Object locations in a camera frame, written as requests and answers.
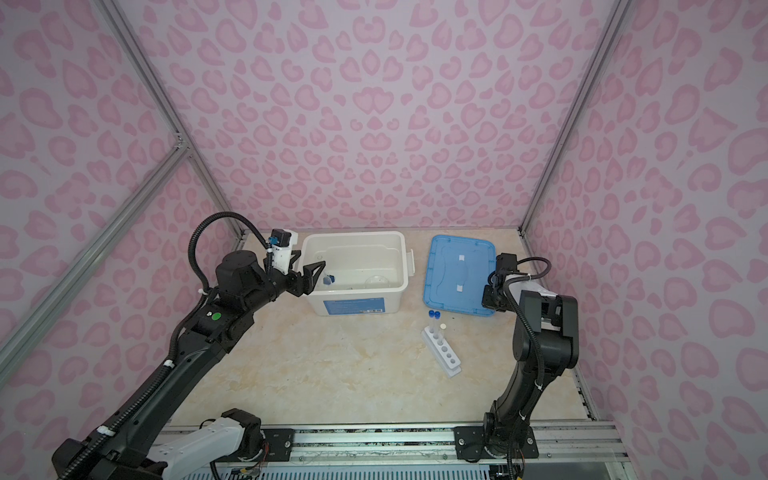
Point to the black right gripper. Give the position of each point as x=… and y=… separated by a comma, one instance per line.
x=487, y=301

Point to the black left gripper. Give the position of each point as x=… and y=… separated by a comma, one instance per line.
x=308, y=281

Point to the clear glass petri dish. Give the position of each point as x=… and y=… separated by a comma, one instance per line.
x=377, y=282

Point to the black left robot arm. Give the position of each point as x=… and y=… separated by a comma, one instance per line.
x=123, y=447

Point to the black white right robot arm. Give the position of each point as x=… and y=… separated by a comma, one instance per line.
x=545, y=344

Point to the blue plastic bin lid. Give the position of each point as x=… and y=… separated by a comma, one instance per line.
x=457, y=272

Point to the white plastic storage bin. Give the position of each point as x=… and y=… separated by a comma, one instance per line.
x=352, y=258

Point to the white test tube rack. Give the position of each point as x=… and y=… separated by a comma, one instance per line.
x=441, y=350

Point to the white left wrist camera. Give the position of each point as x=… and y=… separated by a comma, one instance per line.
x=280, y=251

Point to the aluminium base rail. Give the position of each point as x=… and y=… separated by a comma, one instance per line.
x=576, y=449

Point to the diagonal aluminium frame bar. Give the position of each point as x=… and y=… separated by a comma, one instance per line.
x=25, y=338

